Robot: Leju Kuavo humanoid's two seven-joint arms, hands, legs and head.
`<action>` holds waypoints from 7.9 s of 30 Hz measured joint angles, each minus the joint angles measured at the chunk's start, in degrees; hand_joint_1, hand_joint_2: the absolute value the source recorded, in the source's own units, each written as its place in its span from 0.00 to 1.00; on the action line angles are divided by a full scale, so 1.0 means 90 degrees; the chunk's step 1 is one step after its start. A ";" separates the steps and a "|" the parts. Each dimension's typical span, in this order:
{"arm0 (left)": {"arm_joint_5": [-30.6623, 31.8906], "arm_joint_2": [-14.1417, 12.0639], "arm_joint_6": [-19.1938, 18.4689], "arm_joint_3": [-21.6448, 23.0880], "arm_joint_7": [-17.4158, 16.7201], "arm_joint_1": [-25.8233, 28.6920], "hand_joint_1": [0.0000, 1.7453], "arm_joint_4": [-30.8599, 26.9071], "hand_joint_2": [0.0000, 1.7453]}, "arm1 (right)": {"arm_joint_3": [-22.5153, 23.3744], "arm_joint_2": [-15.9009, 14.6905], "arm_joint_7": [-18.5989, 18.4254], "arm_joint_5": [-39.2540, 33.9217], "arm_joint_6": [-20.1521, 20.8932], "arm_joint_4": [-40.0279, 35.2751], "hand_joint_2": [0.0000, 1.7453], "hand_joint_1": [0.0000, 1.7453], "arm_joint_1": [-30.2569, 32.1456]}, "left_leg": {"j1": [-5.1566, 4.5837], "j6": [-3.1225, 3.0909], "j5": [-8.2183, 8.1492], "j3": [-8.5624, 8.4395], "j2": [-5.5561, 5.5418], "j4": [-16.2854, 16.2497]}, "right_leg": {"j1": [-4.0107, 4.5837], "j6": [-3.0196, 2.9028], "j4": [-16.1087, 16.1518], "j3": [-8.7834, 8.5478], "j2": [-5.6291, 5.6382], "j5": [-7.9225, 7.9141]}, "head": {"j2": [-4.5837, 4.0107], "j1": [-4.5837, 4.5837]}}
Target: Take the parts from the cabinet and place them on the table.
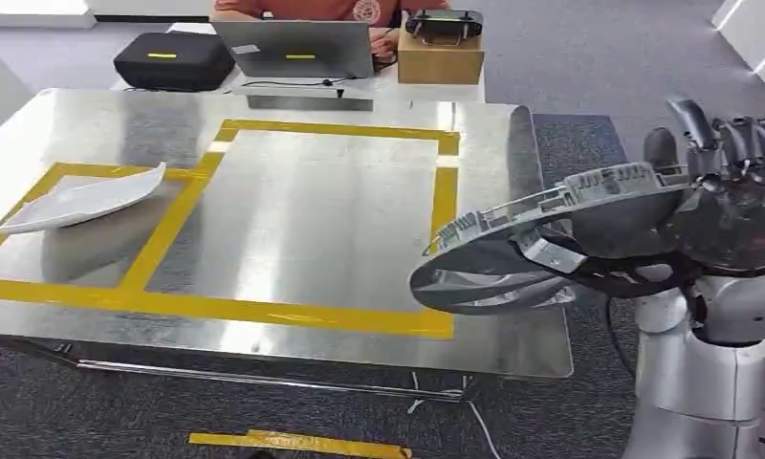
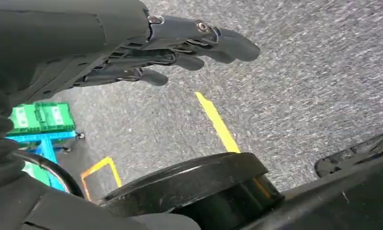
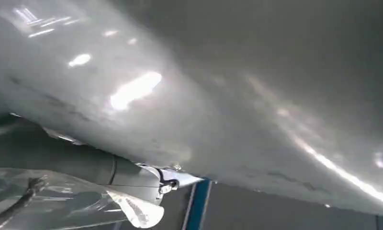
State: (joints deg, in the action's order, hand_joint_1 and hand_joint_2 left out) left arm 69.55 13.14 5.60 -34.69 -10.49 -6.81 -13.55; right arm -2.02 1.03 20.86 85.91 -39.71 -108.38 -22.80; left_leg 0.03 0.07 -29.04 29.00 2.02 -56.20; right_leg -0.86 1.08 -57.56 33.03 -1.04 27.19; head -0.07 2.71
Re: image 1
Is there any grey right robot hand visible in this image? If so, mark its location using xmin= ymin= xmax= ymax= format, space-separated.
xmin=642 ymin=95 xmax=765 ymax=274

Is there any grey round metal housing part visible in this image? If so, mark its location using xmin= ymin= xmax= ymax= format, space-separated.
xmin=408 ymin=161 xmax=693 ymax=317

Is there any white angled panel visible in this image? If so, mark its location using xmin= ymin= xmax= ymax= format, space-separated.
xmin=710 ymin=0 xmax=765 ymax=88

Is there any cardboard box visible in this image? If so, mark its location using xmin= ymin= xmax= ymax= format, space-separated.
xmin=396 ymin=28 xmax=487 ymax=87

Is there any black handheld controller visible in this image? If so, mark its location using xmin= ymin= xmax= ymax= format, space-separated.
xmin=404 ymin=9 xmax=485 ymax=48

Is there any white desk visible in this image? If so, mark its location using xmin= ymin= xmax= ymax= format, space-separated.
xmin=108 ymin=22 xmax=487 ymax=114

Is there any steel bench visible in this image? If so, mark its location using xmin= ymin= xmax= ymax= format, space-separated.
xmin=0 ymin=87 xmax=575 ymax=404

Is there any person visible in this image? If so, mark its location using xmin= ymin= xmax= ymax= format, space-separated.
xmin=209 ymin=0 xmax=451 ymax=65

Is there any grey laptop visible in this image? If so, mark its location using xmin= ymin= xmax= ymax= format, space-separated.
xmin=211 ymin=20 xmax=376 ymax=80

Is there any black zip case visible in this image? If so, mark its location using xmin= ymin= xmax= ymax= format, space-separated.
xmin=112 ymin=32 xmax=237 ymax=94

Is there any white curved tray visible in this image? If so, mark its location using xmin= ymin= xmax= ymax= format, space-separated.
xmin=0 ymin=161 xmax=168 ymax=237

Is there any white low platform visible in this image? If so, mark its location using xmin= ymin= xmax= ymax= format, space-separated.
xmin=0 ymin=0 xmax=98 ymax=31

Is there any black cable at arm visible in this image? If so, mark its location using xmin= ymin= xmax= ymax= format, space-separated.
xmin=603 ymin=295 xmax=639 ymax=382

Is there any thin white floor cable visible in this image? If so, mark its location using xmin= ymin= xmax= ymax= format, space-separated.
xmin=406 ymin=372 xmax=504 ymax=459

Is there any black cable on desk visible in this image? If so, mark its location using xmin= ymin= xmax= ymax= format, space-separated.
xmin=239 ymin=76 xmax=353 ymax=100

